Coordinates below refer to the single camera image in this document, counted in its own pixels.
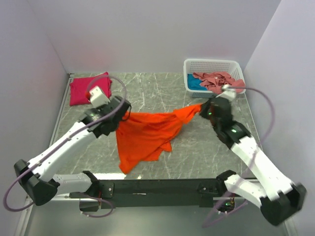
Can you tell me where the orange t shirt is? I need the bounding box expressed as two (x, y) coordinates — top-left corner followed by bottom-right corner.
(116, 104), (201, 174)

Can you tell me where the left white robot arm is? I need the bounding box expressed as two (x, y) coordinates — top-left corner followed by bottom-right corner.
(14, 96), (131, 206)

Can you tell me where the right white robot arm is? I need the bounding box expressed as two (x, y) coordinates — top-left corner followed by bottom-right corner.
(200, 97), (307, 226)

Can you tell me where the pink t shirt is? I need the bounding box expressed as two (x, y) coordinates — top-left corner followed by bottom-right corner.
(192, 72), (246, 94)

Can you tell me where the blue t shirt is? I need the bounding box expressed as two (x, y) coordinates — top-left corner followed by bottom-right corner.
(187, 74), (207, 90)

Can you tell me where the white plastic basket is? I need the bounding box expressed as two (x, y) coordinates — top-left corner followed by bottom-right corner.
(183, 59), (245, 98)

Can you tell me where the folded magenta t shirt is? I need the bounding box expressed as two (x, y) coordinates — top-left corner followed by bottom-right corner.
(69, 72), (112, 106)

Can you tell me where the black base beam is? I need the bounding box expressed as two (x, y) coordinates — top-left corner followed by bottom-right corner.
(69, 178), (232, 209)

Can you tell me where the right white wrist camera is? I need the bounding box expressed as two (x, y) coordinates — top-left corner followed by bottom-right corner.
(217, 85), (237, 102)

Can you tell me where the aluminium rail frame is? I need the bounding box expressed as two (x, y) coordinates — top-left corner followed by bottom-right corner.
(15, 196), (298, 236)

